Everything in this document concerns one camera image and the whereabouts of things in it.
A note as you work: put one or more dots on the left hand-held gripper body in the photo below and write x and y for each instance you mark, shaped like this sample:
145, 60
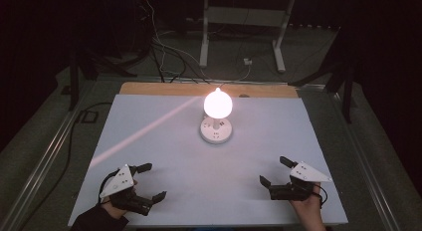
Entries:
117, 183

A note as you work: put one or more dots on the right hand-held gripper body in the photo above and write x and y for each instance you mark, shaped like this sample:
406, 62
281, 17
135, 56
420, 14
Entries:
307, 173

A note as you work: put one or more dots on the person's left hand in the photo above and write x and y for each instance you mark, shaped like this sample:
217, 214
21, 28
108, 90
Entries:
115, 211

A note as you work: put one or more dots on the person's right hand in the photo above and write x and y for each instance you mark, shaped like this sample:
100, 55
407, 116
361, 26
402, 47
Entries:
310, 211

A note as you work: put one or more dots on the white table mat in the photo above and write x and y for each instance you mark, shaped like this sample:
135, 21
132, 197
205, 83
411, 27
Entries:
185, 178

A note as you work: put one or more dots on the white round power socket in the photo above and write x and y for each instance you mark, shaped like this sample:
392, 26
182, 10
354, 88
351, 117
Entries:
215, 135

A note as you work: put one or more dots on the glowing round bulb lamp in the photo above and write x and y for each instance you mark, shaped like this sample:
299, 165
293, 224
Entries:
218, 105

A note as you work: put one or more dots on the black tripod stand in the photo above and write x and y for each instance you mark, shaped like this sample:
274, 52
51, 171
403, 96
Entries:
346, 91

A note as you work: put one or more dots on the white plug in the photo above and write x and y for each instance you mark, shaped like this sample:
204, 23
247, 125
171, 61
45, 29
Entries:
248, 61

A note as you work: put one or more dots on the metal floor rail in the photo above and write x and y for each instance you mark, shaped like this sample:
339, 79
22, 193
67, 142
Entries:
43, 161
361, 151

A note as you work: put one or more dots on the black rectangular floor bracket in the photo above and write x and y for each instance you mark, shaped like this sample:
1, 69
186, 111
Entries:
88, 116

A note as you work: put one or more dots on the white metal stand frame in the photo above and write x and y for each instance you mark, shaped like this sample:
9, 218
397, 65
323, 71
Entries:
244, 17

